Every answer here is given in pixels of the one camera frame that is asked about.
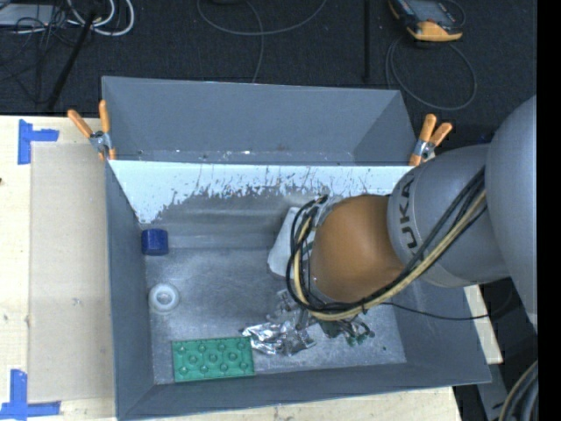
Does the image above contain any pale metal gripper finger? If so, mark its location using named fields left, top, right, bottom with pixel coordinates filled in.
left=276, top=290, right=303, bottom=319
left=295, top=307, right=315, bottom=333

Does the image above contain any crumpled silver foil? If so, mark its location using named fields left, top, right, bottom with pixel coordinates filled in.
left=241, top=317, right=317, bottom=358

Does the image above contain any grey metal bin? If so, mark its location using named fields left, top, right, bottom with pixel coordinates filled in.
left=101, top=75, right=494, bottom=421

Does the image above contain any dark green flat block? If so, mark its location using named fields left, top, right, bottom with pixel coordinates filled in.
left=170, top=336, right=257, bottom=383

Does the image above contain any blue plastic cylinder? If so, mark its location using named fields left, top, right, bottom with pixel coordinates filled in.
left=140, top=227, right=170, bottom=257

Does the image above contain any pale wood flat board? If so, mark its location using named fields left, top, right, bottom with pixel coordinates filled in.
left=26, top=141, right=117, bottom=405

